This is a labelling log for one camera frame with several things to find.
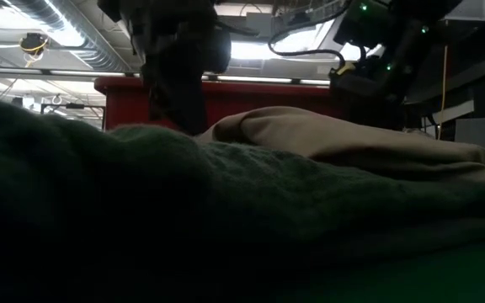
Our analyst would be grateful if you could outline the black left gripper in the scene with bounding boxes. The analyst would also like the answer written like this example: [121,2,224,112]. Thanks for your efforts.
[120,0,233,136]

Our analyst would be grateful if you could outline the beige khaki shorts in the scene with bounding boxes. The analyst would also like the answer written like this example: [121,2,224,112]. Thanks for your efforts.
[195,105,485,190]

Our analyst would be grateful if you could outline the dark green shirt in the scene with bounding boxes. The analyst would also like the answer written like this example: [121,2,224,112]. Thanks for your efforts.
[0,95,485,303]

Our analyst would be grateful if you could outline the red plastic laundry basket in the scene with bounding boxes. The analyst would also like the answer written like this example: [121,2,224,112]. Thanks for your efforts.
[93,75,353,132]

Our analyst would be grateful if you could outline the white monitor screen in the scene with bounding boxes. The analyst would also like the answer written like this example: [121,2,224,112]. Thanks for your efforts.
[454,116,485,151]

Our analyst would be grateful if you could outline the green table mat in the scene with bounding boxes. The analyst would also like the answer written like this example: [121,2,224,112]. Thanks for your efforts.
[288,235,485,303]

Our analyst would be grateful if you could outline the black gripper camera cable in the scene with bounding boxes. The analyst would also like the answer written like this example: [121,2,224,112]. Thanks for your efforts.
[266,23,348,71]

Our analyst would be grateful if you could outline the yellow power cable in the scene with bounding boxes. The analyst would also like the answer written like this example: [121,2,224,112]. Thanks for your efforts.
[436,45,449,141]

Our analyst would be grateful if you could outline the black device with yellow cable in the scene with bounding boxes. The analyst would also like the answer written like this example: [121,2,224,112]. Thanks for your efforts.
[19,33,50,56]

